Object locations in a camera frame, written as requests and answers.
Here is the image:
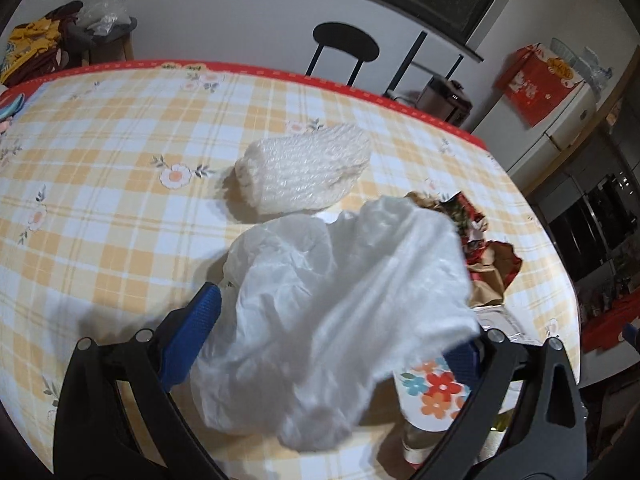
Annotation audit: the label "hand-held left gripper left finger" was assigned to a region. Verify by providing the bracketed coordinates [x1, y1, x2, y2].
[52, 281, 223, 480]

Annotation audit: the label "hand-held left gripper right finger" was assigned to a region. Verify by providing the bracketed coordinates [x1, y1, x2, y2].
[407, 327, 588, 480]

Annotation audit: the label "red wrapping paper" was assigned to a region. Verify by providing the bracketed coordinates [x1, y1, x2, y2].
[405, 191, 523, 306]

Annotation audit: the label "white plastic bag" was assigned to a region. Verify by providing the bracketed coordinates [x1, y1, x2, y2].
[190, 196, 481, 453]

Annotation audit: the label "floral label clear bottle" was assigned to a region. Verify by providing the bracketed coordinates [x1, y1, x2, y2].
[395, 352, 476, 468]

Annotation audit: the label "crumpled brown paper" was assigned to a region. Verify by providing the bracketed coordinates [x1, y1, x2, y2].
[467, 277, 508, 309]

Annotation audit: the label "black built-in oven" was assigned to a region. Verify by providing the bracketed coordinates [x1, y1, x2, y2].
[547, 172, 636, 281]

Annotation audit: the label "white bubble wrap roll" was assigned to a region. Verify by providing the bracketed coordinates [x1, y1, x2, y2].
[235, 121, 373, 213]

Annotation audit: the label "cream refrigerator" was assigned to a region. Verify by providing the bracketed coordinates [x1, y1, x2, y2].
[472, 67, 598, 191]

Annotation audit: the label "brown rice cooker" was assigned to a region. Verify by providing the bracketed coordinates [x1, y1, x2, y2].
[415, 76, 473, 126]

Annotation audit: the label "red printed cloth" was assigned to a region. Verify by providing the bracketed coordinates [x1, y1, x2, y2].
[495, 44, 583, 127]

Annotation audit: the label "light blue cloth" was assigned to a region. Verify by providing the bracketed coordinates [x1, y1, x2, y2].
[0, 92, 27, 122]

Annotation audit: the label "wooden stool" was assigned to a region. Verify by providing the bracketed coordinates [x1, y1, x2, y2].
[67, 17, 138, 66]

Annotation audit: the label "clear containers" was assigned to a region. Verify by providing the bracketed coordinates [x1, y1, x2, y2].
[550, 37, 613, 86]

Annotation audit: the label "black chair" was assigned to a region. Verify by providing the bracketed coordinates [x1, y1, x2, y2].
[306, 22, 381, 86]

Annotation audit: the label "pile of clothes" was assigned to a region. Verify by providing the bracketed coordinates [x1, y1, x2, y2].
[0, 1, 83, 86]

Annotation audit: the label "clear plastic bags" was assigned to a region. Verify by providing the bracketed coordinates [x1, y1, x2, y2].
[77, 0, 132, 36]

